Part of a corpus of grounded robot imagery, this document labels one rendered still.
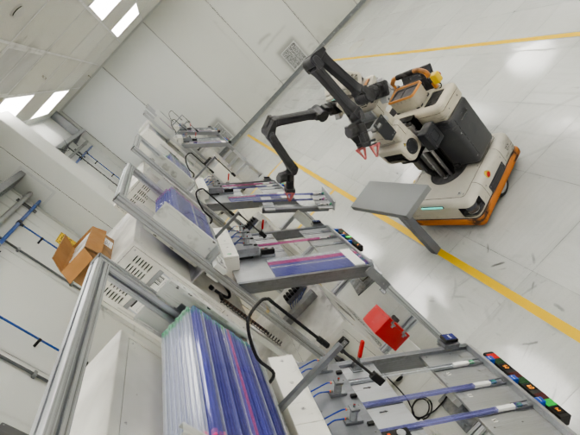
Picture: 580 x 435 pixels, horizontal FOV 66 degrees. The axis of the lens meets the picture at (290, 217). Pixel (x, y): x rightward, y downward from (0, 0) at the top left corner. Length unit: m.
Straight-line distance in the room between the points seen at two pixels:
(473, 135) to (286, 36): 7.69
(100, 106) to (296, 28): 4.43
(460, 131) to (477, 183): 0.35
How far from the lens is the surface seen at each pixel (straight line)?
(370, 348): 2.62
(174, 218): 2.15
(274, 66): 10.36
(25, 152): 5.52
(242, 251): 2.47
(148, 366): 1.33
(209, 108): 10.12
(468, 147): 3.15
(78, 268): 2.11
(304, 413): 1.27
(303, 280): 2.27
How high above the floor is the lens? 2.09
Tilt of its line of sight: 23 degrees down
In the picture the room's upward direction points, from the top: 47 degrees counter-clockwise
